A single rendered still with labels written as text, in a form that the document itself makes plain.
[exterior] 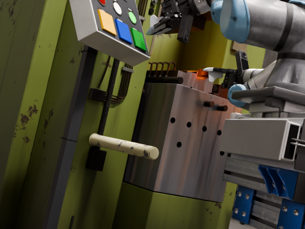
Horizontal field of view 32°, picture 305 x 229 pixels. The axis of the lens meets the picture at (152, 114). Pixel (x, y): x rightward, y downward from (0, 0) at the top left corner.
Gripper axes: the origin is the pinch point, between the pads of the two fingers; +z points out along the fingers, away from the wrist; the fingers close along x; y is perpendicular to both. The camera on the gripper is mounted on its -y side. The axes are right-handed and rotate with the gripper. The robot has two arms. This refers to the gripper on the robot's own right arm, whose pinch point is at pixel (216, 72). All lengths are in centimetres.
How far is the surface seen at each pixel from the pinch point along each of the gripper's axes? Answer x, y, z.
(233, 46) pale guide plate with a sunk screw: 25.0, -20.0, 21.8
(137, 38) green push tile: -44.9, -0.8, -7.1
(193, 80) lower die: -3.5, 4.3, 9.8
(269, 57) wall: 426, -136, 403
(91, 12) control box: -69, -2, -16
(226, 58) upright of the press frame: 23.6, -13.5, 23.8
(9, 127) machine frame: -54, 42, 76
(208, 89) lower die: 5.4, 6.1, 9.8
